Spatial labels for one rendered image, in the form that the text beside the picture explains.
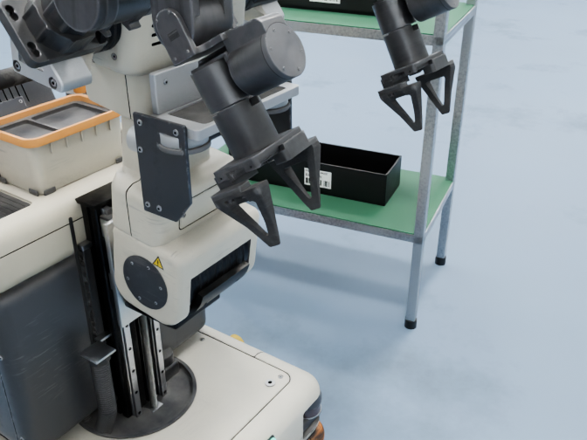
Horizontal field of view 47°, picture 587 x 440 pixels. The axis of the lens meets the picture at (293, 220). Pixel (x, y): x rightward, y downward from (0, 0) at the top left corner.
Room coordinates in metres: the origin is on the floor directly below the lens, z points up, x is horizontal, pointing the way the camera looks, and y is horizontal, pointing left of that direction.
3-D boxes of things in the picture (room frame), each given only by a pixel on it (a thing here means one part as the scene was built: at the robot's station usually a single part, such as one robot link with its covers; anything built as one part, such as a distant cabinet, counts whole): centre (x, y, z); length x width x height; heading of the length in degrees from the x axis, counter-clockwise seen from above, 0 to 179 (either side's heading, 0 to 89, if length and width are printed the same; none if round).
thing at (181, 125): (1.02, 0.13, 0.99); 0.28 x 0.16 x 0.22; 145
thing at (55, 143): (1.25, 0.46, 0.87); 0.23 x 0.15 x 0.11; 145
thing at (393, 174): (2.16, -0.07, 0.41); 0.57 x 0.17 x 0.11; 66
